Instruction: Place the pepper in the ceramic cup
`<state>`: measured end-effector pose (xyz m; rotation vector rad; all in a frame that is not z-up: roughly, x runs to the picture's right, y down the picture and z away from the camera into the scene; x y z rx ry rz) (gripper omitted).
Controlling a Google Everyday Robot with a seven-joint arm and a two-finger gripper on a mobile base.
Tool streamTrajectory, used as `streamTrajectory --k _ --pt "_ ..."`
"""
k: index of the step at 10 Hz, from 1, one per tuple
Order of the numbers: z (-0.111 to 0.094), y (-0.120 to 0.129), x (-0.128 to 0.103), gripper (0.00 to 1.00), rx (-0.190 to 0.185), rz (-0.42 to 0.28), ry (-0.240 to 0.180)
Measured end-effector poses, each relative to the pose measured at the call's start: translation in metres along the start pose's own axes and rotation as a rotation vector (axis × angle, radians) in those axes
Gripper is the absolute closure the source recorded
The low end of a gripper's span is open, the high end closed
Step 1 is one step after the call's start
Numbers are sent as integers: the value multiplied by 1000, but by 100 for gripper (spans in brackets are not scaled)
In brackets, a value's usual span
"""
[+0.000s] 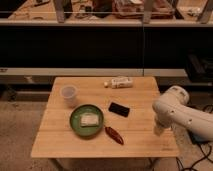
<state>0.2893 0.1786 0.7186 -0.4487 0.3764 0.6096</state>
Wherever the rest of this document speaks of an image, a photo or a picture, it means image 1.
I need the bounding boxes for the wooden table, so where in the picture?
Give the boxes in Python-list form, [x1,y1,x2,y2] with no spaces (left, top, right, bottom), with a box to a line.
[30,76,181,171]

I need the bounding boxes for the black phone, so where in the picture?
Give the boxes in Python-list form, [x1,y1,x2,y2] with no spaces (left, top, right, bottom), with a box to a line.
[108,102,130,117]

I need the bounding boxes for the black floor cable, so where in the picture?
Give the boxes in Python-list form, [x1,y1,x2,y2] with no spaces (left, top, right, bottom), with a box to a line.
[175,141,213,171]

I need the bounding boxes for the black box on floor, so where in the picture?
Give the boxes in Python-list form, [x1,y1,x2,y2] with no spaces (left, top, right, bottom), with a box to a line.
[188,131,208,144]

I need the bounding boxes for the white plastic bottle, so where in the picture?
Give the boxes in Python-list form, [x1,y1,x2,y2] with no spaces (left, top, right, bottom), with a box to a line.
[104,77,133,89]

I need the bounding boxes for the dark equipment at right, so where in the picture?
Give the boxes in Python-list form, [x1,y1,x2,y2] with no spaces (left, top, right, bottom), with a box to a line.
[185,54,213,82]

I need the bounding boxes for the green ceramic plate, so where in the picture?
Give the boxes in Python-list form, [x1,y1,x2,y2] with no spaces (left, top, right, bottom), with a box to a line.
[69,104,104,137]

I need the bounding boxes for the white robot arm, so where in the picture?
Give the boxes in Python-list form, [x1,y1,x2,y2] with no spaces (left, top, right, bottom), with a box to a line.
[152,86,213,141]

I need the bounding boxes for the red chili pepper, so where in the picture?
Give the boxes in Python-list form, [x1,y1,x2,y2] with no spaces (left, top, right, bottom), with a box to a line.
[105,127,124,145]

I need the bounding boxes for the long shelf bench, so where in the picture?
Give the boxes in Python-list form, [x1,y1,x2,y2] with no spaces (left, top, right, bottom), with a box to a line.
[0,0,213,80]

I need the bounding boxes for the white sponge block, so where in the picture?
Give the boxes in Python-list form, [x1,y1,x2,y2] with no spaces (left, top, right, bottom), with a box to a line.
[80,113,99,127]

